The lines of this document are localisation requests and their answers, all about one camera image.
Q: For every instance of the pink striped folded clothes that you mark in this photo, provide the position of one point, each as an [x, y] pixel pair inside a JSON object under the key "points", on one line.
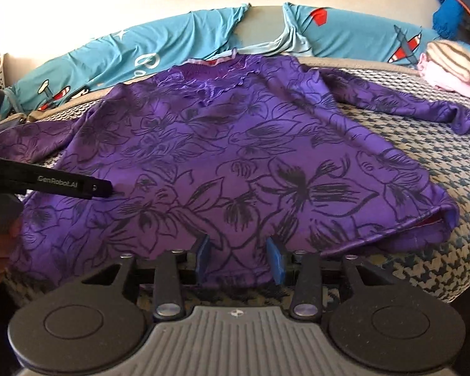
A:
{"points": [[450, 74]]}

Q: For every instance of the grey backrest cushion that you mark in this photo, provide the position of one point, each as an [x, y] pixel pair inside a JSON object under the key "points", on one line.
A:
{"points": [[260, 27]]}

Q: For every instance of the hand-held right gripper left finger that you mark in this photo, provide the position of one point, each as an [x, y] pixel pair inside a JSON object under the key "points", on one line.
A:
{"points": [[203, 260]]}

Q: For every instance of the purple floral sweater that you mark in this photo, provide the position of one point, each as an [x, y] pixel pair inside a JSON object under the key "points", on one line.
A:
{"points": [[239, 145]]}

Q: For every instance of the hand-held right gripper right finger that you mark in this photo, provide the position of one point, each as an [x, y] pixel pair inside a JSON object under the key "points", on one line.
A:
{"points": [[276, 262]]}

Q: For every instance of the blue printed cover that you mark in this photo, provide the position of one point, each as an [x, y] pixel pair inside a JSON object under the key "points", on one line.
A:
{"points": [[188, 35]]}

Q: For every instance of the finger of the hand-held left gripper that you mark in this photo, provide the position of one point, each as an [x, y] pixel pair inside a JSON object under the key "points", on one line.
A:
{"points": [[102, 189]]}

